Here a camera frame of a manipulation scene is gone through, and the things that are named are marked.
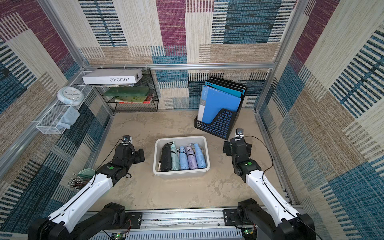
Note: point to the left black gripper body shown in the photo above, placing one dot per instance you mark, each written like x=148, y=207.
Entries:
x=135, y=157

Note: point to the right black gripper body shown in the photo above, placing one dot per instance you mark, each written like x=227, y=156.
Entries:
x=227, y=147

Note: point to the black umbrella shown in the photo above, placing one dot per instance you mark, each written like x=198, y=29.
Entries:
x=166, y=158

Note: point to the lavender umbrella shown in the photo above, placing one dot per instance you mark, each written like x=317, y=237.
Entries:
x=191, y=158

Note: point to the white plastic storage box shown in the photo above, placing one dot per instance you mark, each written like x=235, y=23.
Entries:
x=181, y=141

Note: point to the grey green umbrella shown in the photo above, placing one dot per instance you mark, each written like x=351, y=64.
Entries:
x=175, y=158

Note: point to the light blue umbrella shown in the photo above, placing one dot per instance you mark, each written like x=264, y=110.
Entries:
x=183, y=158

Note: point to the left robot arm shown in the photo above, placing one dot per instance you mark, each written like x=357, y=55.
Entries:
x=65, y=223

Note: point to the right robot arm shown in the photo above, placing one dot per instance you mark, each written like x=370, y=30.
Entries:
x=280, y=221

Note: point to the white folio box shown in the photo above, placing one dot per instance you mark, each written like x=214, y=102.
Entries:
x=112, y=76

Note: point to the black mesh file holder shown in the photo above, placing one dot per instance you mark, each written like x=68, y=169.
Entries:
x=221, y=126

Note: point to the green pen cup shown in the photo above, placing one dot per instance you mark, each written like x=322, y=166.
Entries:
x=81, y=179

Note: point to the teal file folder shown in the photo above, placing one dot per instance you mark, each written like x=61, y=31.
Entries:
x=231, y=91

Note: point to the green book on shelf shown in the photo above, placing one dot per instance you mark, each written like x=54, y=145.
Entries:
x=127, y=92

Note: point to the light blue cloth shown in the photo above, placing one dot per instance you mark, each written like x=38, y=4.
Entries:
x=68, y=119

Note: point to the white round clock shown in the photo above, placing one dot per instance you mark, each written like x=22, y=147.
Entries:
x=70, y=96

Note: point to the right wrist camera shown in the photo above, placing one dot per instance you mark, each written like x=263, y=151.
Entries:
x=239, y=133

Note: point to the black wire shelf rack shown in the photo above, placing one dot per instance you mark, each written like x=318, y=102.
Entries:
x=148, y=103

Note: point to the white wire wall basket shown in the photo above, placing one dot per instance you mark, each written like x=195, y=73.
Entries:
x=48, y=123

